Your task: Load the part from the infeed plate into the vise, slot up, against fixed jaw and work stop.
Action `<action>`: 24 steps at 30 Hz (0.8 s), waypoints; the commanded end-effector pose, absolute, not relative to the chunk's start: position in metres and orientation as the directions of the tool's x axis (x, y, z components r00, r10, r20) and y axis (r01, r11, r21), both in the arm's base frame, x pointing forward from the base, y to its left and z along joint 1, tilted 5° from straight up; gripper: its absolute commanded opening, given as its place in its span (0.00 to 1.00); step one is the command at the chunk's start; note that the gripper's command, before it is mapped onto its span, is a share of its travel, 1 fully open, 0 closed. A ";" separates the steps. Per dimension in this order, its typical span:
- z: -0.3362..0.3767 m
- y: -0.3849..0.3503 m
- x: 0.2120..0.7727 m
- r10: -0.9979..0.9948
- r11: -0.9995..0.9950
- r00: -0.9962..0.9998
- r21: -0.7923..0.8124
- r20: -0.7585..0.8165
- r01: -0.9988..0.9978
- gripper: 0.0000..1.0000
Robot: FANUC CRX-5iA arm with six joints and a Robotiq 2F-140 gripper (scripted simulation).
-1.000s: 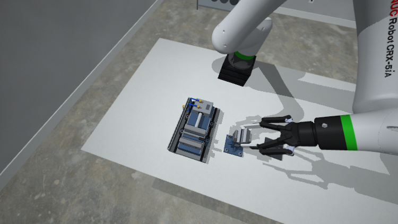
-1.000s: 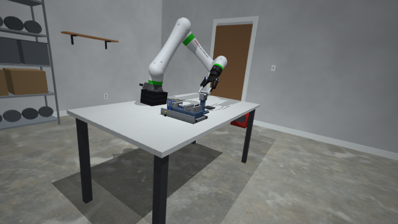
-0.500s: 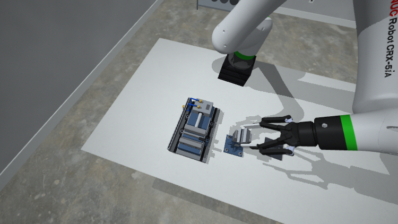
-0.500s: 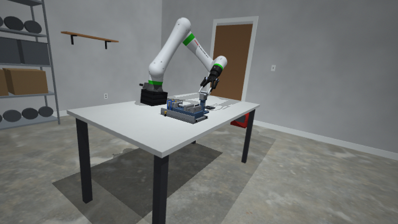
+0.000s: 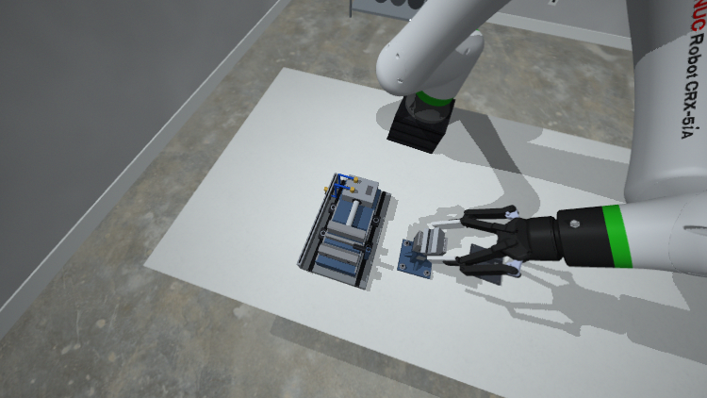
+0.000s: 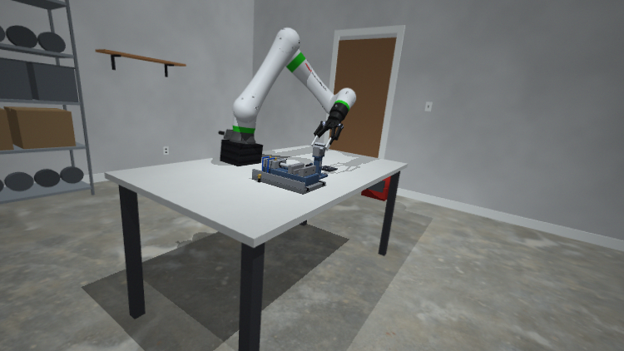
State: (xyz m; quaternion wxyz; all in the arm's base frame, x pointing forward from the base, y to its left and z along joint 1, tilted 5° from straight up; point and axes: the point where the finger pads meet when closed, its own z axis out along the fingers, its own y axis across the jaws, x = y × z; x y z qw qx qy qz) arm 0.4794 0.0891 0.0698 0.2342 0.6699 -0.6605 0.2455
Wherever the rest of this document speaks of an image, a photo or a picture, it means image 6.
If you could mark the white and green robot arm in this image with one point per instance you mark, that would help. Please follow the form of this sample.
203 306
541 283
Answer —
284 52

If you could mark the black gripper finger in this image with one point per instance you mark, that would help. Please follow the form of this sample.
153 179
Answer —
333 135
322 128

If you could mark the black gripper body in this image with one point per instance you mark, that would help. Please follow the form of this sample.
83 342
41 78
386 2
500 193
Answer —
336 117

